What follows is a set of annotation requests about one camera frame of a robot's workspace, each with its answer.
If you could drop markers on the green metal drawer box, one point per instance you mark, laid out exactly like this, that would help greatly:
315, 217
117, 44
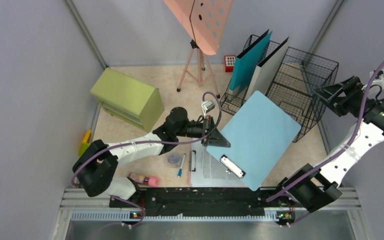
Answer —
133, 101

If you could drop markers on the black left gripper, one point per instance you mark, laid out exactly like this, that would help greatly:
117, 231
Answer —
216, 139

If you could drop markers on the light blue clipboard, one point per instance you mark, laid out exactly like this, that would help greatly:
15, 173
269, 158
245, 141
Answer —
259, 134

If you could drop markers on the clear jar of paperclips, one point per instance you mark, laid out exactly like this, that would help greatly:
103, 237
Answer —
174, 160

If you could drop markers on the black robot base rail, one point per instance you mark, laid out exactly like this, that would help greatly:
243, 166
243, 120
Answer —
209, 201

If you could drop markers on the black wire mesh file rack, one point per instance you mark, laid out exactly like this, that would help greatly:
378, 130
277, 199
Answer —
292, 87

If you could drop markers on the blue white marker pen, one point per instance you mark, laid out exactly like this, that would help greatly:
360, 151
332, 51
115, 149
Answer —
179, 174

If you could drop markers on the yellow green toy block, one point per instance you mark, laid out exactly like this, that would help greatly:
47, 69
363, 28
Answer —
85, 142

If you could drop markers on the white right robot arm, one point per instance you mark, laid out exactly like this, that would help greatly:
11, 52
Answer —
315, 187

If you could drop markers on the pink capped tube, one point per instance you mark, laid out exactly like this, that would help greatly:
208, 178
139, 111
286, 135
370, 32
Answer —
151, 181

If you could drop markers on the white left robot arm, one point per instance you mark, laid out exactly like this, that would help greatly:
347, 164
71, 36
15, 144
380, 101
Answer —
96, 167

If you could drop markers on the pink clipboard with papers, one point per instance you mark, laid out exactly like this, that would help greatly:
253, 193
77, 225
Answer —
207, 172

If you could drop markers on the grey white file folder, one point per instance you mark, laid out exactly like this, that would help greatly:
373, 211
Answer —
267, 68

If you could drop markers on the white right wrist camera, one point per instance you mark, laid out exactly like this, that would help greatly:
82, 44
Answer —
377, 85

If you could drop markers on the red white small box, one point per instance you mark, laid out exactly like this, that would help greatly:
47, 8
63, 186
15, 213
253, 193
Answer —
229, 63

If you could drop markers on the pink perforated board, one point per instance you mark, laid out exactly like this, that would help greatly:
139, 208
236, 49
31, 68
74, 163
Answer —
204, 20

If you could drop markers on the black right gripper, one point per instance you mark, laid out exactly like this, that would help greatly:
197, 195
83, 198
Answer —
352, 86

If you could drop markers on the teal file folder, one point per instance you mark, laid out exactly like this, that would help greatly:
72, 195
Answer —
246, 63

